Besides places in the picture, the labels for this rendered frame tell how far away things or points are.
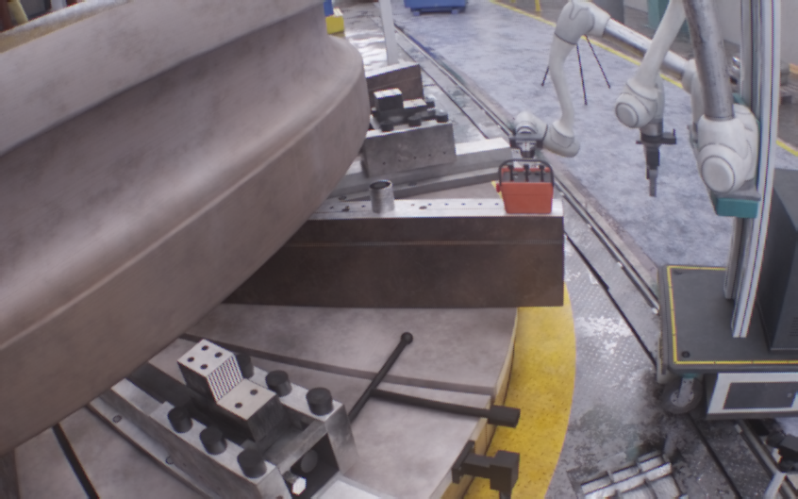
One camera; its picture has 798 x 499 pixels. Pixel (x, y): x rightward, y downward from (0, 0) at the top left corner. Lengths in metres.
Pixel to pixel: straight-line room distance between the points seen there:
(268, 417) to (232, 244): 0.48
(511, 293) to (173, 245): 1.34
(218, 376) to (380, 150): 1.93
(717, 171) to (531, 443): 1.25
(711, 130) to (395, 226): 1.29
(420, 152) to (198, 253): 1.84
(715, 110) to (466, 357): 1.27
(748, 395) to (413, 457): 1.27
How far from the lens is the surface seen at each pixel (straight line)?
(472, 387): 2.18
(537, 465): 2.30
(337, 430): 1.63
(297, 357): 2.41
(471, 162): 3.48
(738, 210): 1.94
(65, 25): 1.40
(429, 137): 3.28
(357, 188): 3.39
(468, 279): 2.45
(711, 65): 1.65
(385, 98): 3.30
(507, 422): 1.99
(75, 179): 1.57
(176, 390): 1.94
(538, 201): 2.29
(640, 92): 1.76
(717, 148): 1.65
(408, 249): 2.42
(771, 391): 2.40
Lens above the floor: 1.74
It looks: 30 degrees down
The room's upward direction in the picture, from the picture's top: 8 degrees counter-clockwise
